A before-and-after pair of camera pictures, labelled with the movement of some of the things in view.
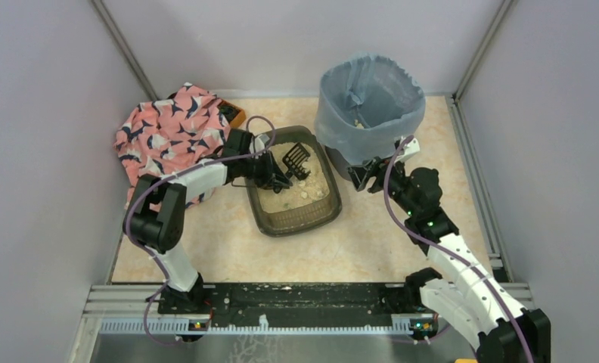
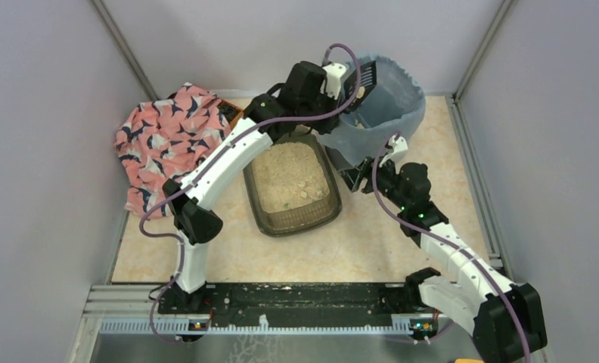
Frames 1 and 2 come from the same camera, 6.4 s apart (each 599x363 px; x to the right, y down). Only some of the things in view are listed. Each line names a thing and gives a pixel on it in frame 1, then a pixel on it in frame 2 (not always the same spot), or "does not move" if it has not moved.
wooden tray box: [233, 114] does not move
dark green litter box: [305, 205] does not move
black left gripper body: [270, 173] to [358, 79]
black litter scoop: [295, 159] to [367, 82]
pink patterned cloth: [158, 138] does not move
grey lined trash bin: [364, 106] does not move
